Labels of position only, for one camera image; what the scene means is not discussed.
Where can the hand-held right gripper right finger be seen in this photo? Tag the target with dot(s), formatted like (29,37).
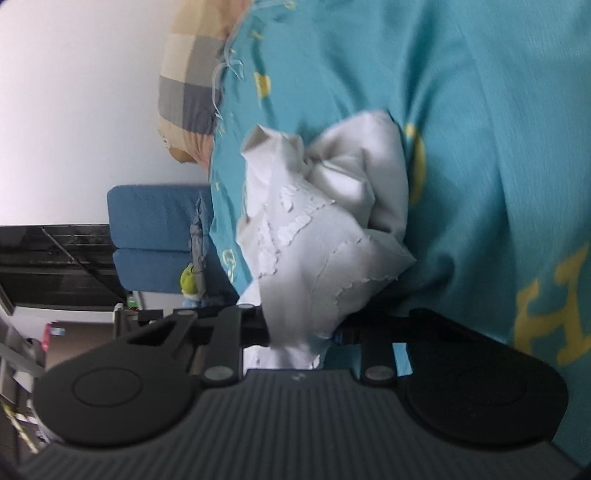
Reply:
(348,337)

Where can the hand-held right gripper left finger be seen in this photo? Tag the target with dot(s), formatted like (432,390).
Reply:
(251,327)

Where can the white shirt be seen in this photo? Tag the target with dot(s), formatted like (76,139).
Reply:
(323,221)

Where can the green plush toy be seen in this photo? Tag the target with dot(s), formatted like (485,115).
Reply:
(189,280)

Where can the grey cloth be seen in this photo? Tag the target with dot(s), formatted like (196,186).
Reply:
(196,240)

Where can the small green container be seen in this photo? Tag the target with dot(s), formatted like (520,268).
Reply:
(132,301)

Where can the brown pillow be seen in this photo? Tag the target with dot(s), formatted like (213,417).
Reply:
(181,154)

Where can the pink item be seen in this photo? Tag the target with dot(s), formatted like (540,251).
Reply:
(48,337)

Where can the dark window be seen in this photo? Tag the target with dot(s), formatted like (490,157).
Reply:
(55,267)

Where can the teal printed bed sheet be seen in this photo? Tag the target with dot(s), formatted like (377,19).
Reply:
(485,138)

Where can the plaid pillow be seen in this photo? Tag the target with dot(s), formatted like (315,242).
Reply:
(194,69)

